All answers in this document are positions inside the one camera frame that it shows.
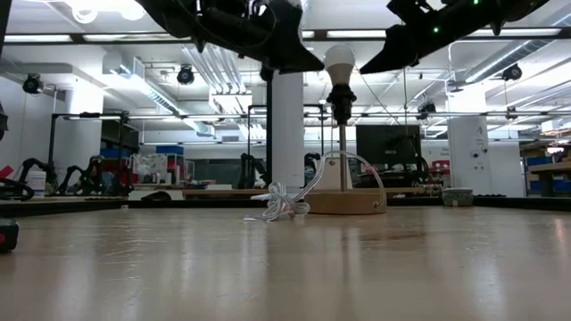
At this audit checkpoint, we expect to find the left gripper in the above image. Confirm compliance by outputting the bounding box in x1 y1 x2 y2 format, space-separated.
191 0 325 75

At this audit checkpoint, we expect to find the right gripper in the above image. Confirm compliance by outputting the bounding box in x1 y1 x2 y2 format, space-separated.
360 0 497 75

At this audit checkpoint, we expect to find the white frosted lightbulb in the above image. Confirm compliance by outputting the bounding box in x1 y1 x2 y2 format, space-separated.
324 44 357 86

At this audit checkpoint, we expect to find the wooden base lamp stand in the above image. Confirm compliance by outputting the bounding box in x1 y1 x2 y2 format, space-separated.
304 82 388 216

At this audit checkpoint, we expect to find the black monitor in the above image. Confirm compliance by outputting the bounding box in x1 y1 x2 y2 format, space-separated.
355 124 423 166

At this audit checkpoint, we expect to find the white lampshade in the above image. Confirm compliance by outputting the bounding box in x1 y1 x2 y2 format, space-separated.
314 156 353 191

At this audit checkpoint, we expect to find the white square column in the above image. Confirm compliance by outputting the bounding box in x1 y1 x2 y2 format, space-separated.
447 115 491 197

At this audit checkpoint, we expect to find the pale green ceramic bowl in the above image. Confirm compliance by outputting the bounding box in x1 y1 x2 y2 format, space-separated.
441 186 475 208

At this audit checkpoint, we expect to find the wooden workbench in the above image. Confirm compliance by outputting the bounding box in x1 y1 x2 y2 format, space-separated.
528 160 571 197

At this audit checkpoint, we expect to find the overhead strip light bar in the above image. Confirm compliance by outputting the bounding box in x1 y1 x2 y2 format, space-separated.
0 27 564 45

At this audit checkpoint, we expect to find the white plastic container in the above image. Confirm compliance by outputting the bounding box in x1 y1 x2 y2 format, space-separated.
26 170 47 198

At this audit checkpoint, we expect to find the black and red device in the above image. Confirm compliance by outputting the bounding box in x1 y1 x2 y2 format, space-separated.
0 218 21 254

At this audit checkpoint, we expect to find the clear lamp power cable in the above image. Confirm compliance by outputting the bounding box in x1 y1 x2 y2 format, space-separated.
243 150 387 223

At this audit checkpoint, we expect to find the black background rig frame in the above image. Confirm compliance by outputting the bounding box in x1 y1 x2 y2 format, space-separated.
47 111 130 197

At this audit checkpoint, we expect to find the black cable loop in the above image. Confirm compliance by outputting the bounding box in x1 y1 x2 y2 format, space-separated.
0 177 36 202

